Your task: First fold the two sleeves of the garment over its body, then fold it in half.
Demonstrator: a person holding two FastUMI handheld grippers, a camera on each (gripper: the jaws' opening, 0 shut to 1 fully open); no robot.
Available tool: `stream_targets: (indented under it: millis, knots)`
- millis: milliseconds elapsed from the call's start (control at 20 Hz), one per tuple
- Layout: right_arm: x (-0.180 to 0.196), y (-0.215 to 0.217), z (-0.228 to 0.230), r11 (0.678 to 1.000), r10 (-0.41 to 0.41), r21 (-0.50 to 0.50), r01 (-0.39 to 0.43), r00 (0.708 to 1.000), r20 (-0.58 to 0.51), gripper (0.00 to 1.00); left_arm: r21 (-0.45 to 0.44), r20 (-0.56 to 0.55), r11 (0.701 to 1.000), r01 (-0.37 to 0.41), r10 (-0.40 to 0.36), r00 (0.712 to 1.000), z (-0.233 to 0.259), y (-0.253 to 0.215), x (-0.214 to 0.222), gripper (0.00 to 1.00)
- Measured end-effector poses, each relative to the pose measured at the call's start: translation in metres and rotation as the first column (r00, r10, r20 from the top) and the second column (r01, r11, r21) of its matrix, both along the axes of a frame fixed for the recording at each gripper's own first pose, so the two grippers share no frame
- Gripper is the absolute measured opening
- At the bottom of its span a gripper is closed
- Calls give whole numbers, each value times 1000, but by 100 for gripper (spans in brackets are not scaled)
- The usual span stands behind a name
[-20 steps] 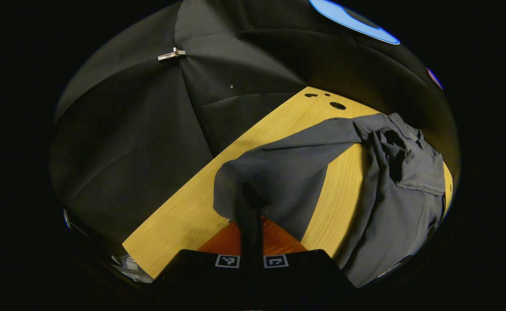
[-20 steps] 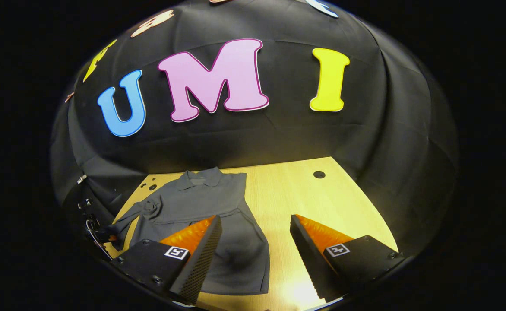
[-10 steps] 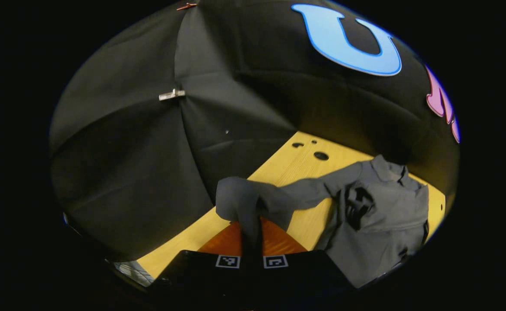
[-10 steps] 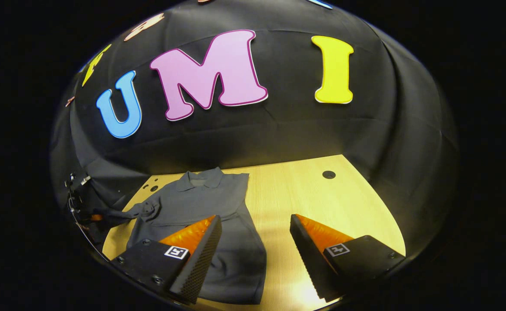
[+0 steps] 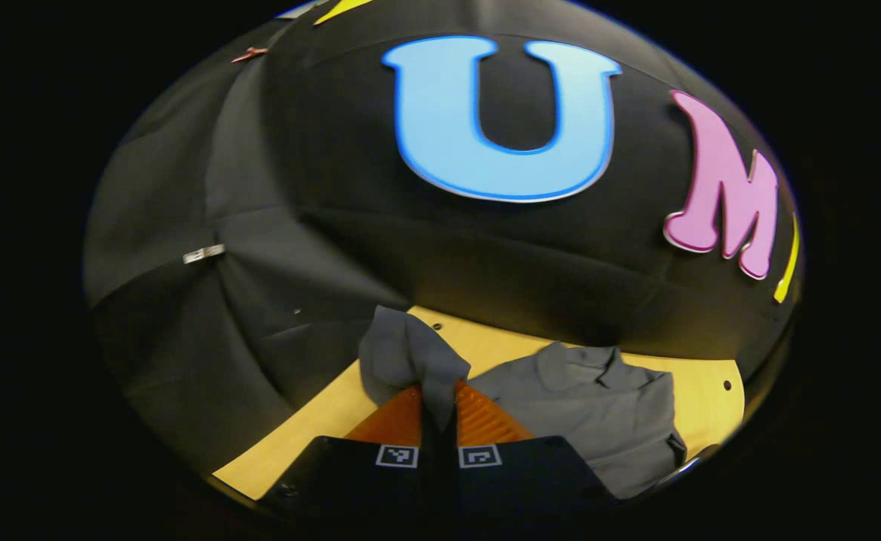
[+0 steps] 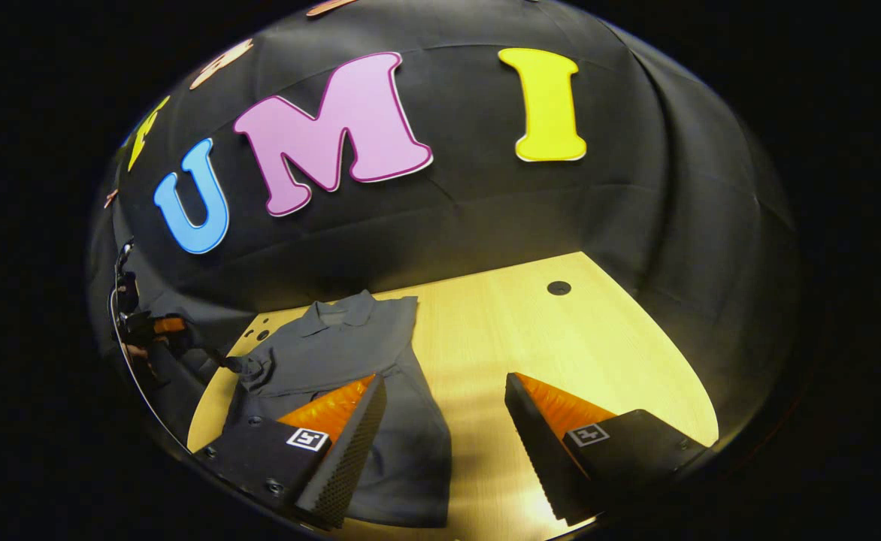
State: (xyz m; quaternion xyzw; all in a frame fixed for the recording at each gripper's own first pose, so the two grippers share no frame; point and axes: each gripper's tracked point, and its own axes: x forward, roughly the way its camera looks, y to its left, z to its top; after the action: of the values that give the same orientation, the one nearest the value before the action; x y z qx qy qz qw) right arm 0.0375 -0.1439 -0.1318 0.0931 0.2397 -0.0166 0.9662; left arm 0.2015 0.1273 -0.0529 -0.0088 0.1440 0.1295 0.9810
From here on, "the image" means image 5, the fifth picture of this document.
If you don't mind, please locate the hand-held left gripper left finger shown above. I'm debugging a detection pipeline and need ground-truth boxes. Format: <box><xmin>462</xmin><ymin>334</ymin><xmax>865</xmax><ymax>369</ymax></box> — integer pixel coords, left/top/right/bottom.
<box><xmin>279</xmin><ymin>382</ymin><xmax>443</xmax><ymax>521</ymax></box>

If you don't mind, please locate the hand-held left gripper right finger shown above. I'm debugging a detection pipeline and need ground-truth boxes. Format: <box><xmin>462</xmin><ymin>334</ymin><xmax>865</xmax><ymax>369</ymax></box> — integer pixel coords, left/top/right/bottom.
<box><xmin>440</xmin><ymin>379</ymin><xmax>620</xmax><ymax>521</ymax></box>

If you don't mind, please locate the grey polo shirt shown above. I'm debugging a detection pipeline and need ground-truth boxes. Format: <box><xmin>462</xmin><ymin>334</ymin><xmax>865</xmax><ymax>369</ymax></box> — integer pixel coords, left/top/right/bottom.
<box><xmin>357</xmin><ymin>304</ymin><xmax>689</xmax><ymax>501</ymax></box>

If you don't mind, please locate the black backdrop cloth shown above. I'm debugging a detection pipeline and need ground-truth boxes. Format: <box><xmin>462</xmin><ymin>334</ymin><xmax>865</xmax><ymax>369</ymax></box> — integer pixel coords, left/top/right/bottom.
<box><xmin>83</xmin><ymin>0</ymin><xmax>806</xmax><ymax>479</ymax></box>

